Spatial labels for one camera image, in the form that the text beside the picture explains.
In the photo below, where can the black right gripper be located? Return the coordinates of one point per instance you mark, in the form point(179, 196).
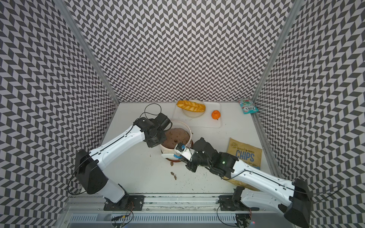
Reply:
point(190, 166)

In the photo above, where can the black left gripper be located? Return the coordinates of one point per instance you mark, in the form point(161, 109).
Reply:
point(151, 144)

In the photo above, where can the white round plate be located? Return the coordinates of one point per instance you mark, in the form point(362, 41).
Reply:
point(193, 114)

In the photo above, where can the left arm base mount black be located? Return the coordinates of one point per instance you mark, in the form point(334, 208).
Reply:
point(128, 202)

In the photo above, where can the white ceramic pot with mud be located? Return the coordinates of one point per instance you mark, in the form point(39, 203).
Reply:
point(178, 133)

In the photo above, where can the small orange pumpkin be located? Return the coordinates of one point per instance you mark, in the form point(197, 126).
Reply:
point(216, 115)

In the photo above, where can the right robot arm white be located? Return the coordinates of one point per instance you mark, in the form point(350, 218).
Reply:
point(290, 198)

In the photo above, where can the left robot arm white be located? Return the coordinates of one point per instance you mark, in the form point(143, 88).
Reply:
point(90, 165)

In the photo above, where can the golden bread loaf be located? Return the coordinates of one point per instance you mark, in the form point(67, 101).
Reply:
point(191, 106)

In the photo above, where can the yellow chips bag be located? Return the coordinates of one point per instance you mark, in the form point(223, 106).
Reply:
point(245, 152)

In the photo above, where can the white blue scrub brush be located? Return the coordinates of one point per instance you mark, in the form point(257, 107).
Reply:
point(171, 156)

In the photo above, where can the aluminium corner post left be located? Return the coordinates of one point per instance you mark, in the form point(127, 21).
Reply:
point(86, 48)

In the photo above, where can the aluminium corner post right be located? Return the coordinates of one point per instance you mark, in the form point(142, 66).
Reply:
point(297, 4)

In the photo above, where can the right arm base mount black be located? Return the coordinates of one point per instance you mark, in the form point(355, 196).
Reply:
point(234, 202)

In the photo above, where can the teal snack packet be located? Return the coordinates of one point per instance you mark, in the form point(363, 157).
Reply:
point(247, 106)

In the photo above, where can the white cutting board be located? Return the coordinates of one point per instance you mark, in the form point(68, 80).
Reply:
point(204, 121)

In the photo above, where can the aluminium corner post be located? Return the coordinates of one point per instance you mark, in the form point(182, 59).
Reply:
point(297, 4)
point(86, 48)

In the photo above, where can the metal base rail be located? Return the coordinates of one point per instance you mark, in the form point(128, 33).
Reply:
point(168, 211)

